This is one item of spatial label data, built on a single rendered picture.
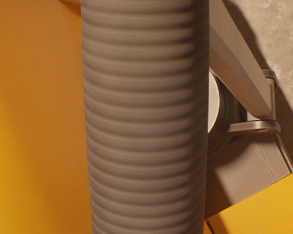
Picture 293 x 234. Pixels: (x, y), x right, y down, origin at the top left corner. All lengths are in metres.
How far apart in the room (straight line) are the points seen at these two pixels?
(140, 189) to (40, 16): 0.80
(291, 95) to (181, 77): 1.36
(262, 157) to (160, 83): 1.06
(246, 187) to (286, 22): 0.49
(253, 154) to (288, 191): 0.11
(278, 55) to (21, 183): 0.92
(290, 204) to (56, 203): 0.53
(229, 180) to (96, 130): 1.06
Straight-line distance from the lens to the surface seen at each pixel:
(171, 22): 0.16
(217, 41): 0.57
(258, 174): 1.22
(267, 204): 1.16
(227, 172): 1.23
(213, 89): 1.09
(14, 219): 0.72
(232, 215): 1.14
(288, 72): 1.53
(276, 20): 1.55
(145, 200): 0.18
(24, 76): 0.85
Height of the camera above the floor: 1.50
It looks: 73 degrees down
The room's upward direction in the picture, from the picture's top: 68 degrees counter-clockwise
